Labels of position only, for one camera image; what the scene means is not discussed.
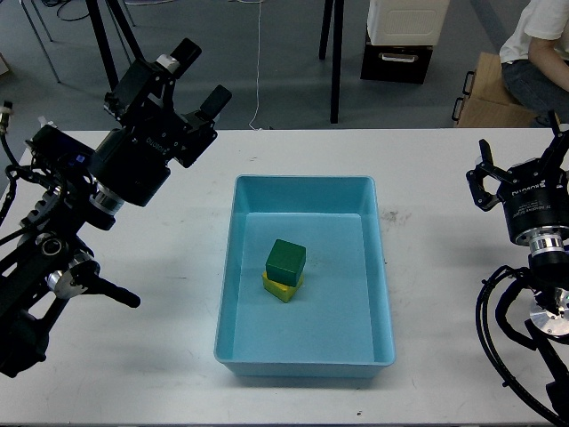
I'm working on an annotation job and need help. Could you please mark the white appliance box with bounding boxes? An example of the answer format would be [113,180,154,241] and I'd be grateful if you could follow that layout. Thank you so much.
[366,0,450,46]

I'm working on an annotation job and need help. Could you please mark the black tripod legs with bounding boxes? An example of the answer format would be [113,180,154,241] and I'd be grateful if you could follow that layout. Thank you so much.
[318,0,345,125]
[85,0,143,90]

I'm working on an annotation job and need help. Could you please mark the seated person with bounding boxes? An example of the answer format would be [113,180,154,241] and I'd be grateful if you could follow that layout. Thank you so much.
[499,0,568,127]

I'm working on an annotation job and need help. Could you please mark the black case with handle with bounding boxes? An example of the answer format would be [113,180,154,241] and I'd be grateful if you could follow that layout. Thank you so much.
[360,36,434,85]

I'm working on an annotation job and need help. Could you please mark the yellow block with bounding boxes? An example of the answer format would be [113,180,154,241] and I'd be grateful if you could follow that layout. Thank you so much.
[261,271,304,302]

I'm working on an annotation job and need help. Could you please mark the white cable on floor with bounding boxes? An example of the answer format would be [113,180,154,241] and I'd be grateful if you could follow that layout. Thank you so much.
[247,0,277,133]

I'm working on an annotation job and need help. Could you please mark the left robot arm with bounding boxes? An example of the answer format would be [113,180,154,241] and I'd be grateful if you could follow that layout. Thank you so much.
[1,39,231,377]

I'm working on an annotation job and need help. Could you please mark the cardboard box with handles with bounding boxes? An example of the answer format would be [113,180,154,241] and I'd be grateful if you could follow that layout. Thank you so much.
[452,52,534,128]

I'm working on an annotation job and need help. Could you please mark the black tripod legs right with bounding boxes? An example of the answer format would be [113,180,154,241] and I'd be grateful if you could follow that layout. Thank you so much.
[318,0,345,125]

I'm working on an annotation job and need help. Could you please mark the light blue plastic box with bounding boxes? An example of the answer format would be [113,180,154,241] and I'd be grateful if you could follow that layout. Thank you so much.
[214,175,396,378]

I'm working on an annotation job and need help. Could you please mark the black tripod legs left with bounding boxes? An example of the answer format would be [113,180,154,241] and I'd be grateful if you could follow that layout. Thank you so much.
[85,0,143,90]

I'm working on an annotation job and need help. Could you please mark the grey chair legs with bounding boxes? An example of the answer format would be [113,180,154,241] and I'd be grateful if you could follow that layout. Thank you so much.
[18,1,137,84]

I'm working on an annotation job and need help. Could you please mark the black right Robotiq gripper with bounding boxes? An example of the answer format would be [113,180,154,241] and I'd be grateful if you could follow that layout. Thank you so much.
[465,109,569,246]

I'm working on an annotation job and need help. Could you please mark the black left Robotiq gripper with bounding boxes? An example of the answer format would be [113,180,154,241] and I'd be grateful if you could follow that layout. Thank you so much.
[90,38,232,206]

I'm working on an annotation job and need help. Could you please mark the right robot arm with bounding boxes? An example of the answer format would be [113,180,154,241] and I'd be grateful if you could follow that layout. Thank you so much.
[466,111,568,426]

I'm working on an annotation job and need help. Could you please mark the green block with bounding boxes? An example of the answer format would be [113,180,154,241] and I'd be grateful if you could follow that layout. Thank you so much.
[265,239,307,287]

